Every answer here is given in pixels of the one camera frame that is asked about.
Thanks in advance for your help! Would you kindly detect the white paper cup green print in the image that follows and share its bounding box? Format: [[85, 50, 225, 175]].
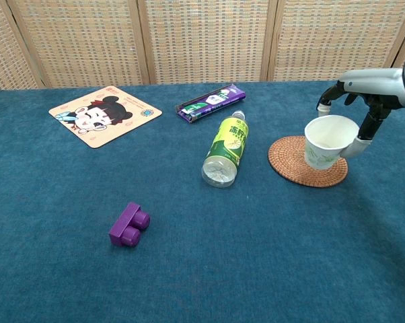
[[303, 114, 361, 171]]

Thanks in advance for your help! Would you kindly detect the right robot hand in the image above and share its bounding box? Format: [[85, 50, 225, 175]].
[[316, 67, 405, 159]]

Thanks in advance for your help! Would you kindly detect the cartoon girl square mat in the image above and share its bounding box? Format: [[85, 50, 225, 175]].
[[48, 85, 163, 149]]

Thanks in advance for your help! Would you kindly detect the purple toy building block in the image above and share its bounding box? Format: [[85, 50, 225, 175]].
[[108, 201, 151, 248]]

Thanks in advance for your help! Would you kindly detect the green label plastic bottle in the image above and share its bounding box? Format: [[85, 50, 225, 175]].
[[200, 110, 250, 188]]

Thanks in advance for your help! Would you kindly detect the teal table cloth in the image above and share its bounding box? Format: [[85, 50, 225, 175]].
[[0, 79, 405, 323]]

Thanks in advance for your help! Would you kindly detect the round woven rattan coaster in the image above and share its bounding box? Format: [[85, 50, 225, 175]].
[[268, 135, 349, 188]]

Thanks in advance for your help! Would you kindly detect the purple toothpaste box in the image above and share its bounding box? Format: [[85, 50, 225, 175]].
[[174, 83, 248, 124]]

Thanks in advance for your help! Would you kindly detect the woven bamboo folding screen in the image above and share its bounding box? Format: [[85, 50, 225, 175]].
[[0, 0, 405, 92]]

